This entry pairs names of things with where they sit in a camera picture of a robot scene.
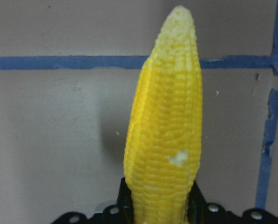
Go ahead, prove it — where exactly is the yellow corn cob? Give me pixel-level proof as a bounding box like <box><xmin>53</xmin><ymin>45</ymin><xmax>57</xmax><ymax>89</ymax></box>
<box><xmin>124</xmin><ymin>6</ymin><xmax>203</xmax><ymax>224</ymax></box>

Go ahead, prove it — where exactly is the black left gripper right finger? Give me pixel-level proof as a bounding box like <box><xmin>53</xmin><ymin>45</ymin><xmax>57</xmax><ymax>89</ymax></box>
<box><xmin>187</xmin><ymin>181</ymin><xmax>228</xmax><ymax>224</ymax></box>

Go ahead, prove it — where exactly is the brown paper table mat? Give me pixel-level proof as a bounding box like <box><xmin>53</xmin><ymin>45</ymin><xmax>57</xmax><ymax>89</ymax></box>
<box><xmin>0</xmin><ymin>0</ymin><xmax>278</xmax><ymax>224</ymax></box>

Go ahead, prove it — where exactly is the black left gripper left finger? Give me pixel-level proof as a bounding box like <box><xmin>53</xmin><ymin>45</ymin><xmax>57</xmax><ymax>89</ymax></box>
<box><xmin>102</xmin><ymin>177</ymin><xmax>134</xmax><ymax>224</ymax></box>

